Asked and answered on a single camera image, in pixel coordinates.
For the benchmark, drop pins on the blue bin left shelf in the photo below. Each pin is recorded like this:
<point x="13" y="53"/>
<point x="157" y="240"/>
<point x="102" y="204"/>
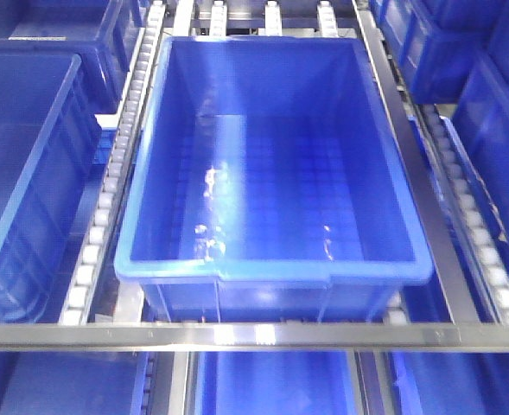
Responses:
<point x="48" y="137"/>

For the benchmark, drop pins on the blue bin centre shelf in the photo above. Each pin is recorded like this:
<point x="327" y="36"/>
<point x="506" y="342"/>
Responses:
<point x="268" y="187"/>

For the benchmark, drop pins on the blue bin lower centre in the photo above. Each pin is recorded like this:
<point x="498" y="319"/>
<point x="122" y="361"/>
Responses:
<point x="294" y="382"/>

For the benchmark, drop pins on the blue bin shelf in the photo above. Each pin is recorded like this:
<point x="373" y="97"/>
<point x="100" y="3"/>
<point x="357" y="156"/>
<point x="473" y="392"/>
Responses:
<point x="268" y="187"/>
<point x="48" y="137"/>
<point x="454" y="55"/>

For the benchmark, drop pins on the blue bin far left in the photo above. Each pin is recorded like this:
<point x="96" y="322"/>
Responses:
<point x="102" y="33"/>

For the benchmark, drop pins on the white roller track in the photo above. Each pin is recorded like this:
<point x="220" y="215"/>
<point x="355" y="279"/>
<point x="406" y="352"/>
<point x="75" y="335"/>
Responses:
<point x="97" y="239"/>
<point x="490" y="275"/>

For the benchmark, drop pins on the white roller track left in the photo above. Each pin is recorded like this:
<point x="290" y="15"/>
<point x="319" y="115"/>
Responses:
<point x="97" y="239"/>

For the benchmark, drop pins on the blue bin right shelf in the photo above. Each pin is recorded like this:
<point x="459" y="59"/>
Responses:
<point x="454" y="55"/>

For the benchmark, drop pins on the white roller track right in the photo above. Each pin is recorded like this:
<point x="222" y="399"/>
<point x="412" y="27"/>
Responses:
<point x="490" y="275"/>

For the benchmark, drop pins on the blue bin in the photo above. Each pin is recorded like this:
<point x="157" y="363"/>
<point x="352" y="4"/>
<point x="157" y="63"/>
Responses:
<point x="294" y="382"/>
<point x="102" y="33"/>

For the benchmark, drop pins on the stainless steel shelf rack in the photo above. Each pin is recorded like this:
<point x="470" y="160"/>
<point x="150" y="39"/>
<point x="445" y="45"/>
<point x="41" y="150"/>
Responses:
<point x="365" y="343"/>

